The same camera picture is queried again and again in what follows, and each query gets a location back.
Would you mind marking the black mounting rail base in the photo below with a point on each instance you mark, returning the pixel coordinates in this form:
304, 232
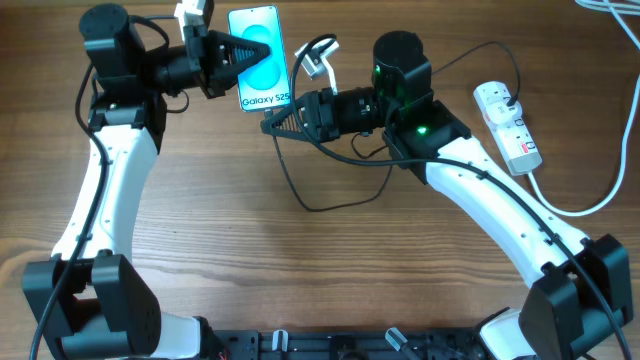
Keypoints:
448, 343

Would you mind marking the white charger plug adapter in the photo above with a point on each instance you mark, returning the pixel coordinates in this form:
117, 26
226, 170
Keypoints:
500, 113

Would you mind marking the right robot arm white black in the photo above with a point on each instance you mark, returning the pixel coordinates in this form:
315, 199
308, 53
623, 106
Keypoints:
579, 288

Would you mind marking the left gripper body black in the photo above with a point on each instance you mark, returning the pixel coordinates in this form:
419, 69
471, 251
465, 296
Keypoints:
200, 59

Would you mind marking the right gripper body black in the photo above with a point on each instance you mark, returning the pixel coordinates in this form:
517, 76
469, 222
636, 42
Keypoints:
325, 99

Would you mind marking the white power strip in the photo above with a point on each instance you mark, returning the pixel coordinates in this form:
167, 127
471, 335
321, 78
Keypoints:
513, 139

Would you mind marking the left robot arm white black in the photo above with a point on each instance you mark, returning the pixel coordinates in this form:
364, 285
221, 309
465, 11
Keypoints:
87, 298

